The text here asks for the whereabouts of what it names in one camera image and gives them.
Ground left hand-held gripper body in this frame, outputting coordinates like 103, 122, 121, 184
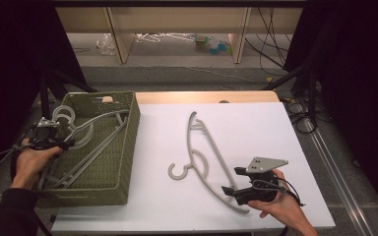
29, 116, 64, 151

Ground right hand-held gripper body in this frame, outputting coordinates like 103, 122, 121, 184
233, 156, 289, 207

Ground grey plastic clothes hanger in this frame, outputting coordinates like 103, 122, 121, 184
37, 104, 131, 192
40, 109, 130, 191
167, 110, 251, 216

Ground green woven basket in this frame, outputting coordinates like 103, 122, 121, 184
34, 90, 142, 208

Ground person's right hand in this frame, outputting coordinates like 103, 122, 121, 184
247, 168, 307, 228

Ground person's left hand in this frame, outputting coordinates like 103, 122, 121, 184
11, 145, 64, 192

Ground white table sheet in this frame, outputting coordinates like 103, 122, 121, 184
50, 101, 337, 233

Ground clear plastic bag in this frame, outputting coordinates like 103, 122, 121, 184
95, 31, 116, 56

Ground black metal stand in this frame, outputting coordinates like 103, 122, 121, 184
261, 61, 320, 128

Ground colourful toys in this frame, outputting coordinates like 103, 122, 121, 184
194, 34, 233, 56

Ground black curtain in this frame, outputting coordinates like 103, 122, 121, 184
283, 0, 378, 210

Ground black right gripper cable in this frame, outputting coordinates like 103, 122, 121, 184
251, 177, 307, 208

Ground grey left gripper cord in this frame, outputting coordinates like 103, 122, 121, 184
0, 143, 32, 165

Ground metal floor rail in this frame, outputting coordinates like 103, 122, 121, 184
302, 117, 377, 236

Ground black coiled floor cables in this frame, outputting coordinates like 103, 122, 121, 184
284, 97, 318, 135

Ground white wire hangers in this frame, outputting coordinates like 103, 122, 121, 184
135, 31, 196, 44

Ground black power cables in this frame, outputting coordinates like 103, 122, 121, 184
244, 7, 293, 69

